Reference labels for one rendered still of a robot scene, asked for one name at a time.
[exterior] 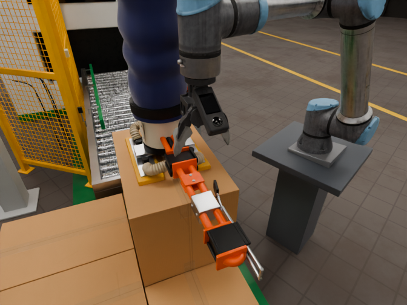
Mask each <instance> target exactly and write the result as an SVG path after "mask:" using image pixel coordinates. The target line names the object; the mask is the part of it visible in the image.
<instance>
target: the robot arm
mask: <svg viewBox="0 0 407 305"><path fill-rule="evenodd" d="M385 3H386V0H177V8H176V13H177V24H178V37H179V60H177V63H178V64H179V65H180V73H181V75H183V76H184V78H185V82H186V83H187V84H188V90H187V92H186V94H181V95H180V113H181V115H182V116H183V117H181V119H180V121H179V124H178V128H175V129H174V131H173V138H174V146H173V152H174V156H175V157H177V156H178V155H179V154H180V153H181V150H182V148H183V147H184V146H185V142H186V140H187V139H188V138H189V137H191V135H192V133H193V132H192V130H191V128H190V126H191V124H193V125H194V126H197V128H199V127H200V126H202V125H204V126H205V129H206V131H207V133H208V135H209V136H214V135H217V134H220V135H221V136H222V137H223V140H224V141H225V143H226V144H227V145H229V144H230V130H229V124H228V118H227V116H226V115H225V113H224V112H223V111H222V109H221V107H220V105H219V102H218V100H217V97H216V95H215V93H214V91H213V88H212V87H209V86H208V85H210V84H213V83H215V81H216V76H218V75H219V74H220V61H221V42H222V39H225V38H232V37H235V36H241V35H245V34H254V33H256V32H258V31H260V30H261V29H262V28H263V26H264V25H265V23H266V21H272V20H277V19H285V18H293V17H297V16H299V17H300V18H302V19H318V18H336V19H339V26H340V107H339V102H338V101H337V100H334V99H328V98H320V99H313V100H311V101H309V102H308V106H307V109H306V115H305V121H304V125H303V132H302V134H301V135H300V137H299V138H298V140H297V147H298V148H299V149H300V150H302V151H304V152H306V153H310V154H317V155H322V154H328V153H330V152H331V151H332V148H333V143H332V139H331V136H334V137H337V138H340V139H342V140H345V141H348V142H351V143H354V144H358V145H366V144H367V143H368V142H369V141H370V140H371V138H372V137H373V135H374V133H375V131H376V129H377V127H378V125H379V121H380V119H379V118H378V117H377V116H373V115H372V108H371V107H370V106H369V105H368V102H369V88H370V81H371V67H372V53H373V46H374V32H375V24H376V20H377V18H379V17H380V15H381V14H382V12H383V10H384V8H385V6H384V5H385ZM184 96H185V97H184Z"/></svg>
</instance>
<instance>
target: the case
mask: <svg viewBox="0 0 407 305"><path fill-rule="evenodd" d="M190 128H191V130H192V132H193V133H192V135H191V138H192V139H193V140H194V142H195V144H196V145H197V146H198V148H199V149H200V151H201V152H202V154H203V155H204V156H205V158H206V159H207V160H208V162H209V164H210V165H211V168H210V169H206V170H203V171H199V172H200V174H201V176H202V177H203V179H204V180H205V181H204V184H205V185H206V187H207V188H208V190H209V191H211V192H212V193H213V195H214V197H215V199H216V200H217V198H216V195H215V193H214V189H213V183H214V180H216V182H217V185H218V188H219V196H220V200H221V203H222V206H224V207H225V209H226V210H227V212H228V213H229V215H230V217H231V218H232V220H233V222H236V218H237V207H238V200H239V188H238V187H237V186H236V184H235V183H234V182H233V180H232V179H231V177H230V176H229V175H228V173H227V172H226V170H225V169H224V168H223V166H222V165H221V164H220V162H219V161H218V159H217V158H216V156H215V155H214V154H213V152H212V151H211V150H210V148H209V147H208V145H207V144H206V143H205V141H204V140H203V138H202V137H201V136H200V134H199V133H198V132H197V130H196V129H195V127H194V126H193V124H191V126H190ZM112 136H113V142H114V148H115V151H116V157H117V164H118V167H119V173H120V177H121V183H122V189H123V193H124V199H125V204H126V209H127V214H128V220H129V223H130V228H131V233H132V236H133V241H134V246H135V249H136V253H137V259H138V262H139V267H140V270H141V274H142V279H143V282H144V286H147V285H149V284H153V283H155V282H158V281H161V280H164V279H167V278H170V277H173V276H175V275H179V274H181V273H184V272H187V271H190V270H193V269H195V268H198V267H201V266H204V265H207V264H210V263H213V262H215V260H214V258H213V256H212V254H211V252H210V250H209V248H208V246H207V244H204V226H203V224H199V222H198V220H197V218H196V216H195V214H194V212H193V210H192V208H191V200H190V198H189V196H188V194H187V193H185V191H184V189H183V187H182V185H181V180H180V178H176V179H174V178H173V176H172V177H170V175H169V173H168V171H167V172H166V171H165V172H163V174H164V176H165V180H162V181H159V182H154V183H150V184H147V185H142V186H139V185H138V182H137V178H136V175H135V171H134V168H133V164H132V162H131V158H130V154H129V152H128V148H127V144H126V141H125V138H128V137H131V134H130V130H123V131H116V132H112ZM217 202H218V200H217ZM218 203H219V202H218Z"/></svg>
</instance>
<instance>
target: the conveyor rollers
mask: <svg viewBox="0 0 407 305"><path fill-rule="evenodd" d="M94 78H95V81H96V87H97V90H98V95H99V101H100V104H101V110H102V115H103V118H104V123H105V129H102V128H101V124H100V121H99V115H98V109H97V108H93V109H92V114H93V118H94V127H95V133H96V138H97V144H98V150H99V158H100V159H99V160H100V162H99V163H100V164H101V171H102V173H103V175H102V179H107V178H110V177H115V176H119V175H120V173H119V171H118V170H119V167H118V164H117V157H116V151H115V148H114V142H113V136H112V132H116V131H123V130H129V129H130V127H131V124H133V123H135V122H137V121H138V120H137V119H135V118H134V117H133V115H132V112H131V109H130V102H129V99H130V97H131V93H130V90H129V87H128V70H122V71H112V72H106V73H96V74H94ZM87 79H88V85H92V84H93V83H92V79H91V74H87ZM89 91H90V92H89V93H90V99H91V105H92V106H93V107H95V106H97V105H96V99H95V95H94V89H93V86H92V87H89ZM109 164H110V165H109ZM112 171H114V172H112ZM108 172H109V173H108ZM104 173H106V174H104Z"/></svg>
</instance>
